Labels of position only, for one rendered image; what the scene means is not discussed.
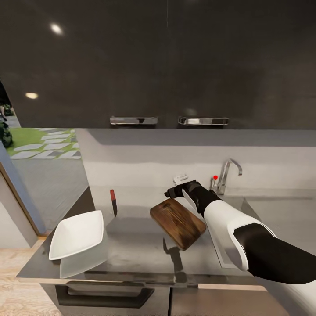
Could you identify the dishwasher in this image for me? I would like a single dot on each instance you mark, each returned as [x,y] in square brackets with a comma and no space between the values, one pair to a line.
[108,300]

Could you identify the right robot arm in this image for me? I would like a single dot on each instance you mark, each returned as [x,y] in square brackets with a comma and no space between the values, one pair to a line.
[287,272]

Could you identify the cutting board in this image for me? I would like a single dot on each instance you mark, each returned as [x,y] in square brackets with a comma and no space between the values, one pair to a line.
[180,223]

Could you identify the drop in sink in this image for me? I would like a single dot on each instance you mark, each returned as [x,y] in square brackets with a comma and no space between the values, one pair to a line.
[292,219]

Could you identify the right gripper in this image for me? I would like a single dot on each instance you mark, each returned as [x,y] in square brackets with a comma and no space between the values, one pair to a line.
[173,192]

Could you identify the cabinet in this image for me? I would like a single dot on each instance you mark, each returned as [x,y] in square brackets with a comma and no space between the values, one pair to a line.
[160,64]

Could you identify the parer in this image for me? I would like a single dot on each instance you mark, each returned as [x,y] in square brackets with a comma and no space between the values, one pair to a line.
[113,201]

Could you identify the fixed window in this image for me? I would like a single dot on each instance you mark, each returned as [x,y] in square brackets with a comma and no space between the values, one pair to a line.
[43,168]

